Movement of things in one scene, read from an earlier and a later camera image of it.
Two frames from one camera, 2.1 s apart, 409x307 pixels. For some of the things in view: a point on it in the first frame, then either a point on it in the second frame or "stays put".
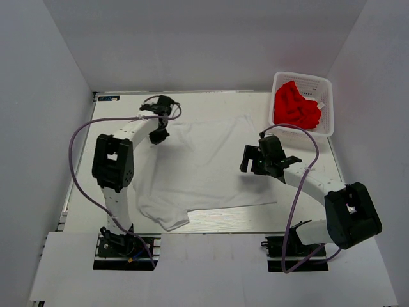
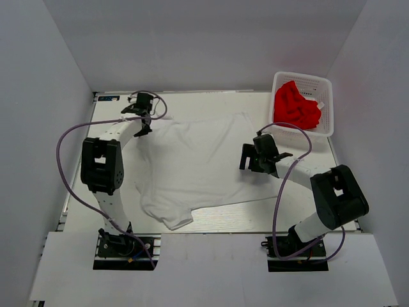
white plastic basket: (317, 89) stays put
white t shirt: (203, 163) stays put
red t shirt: (291, 108) stays put
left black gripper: (156, 139) to (144, 132)
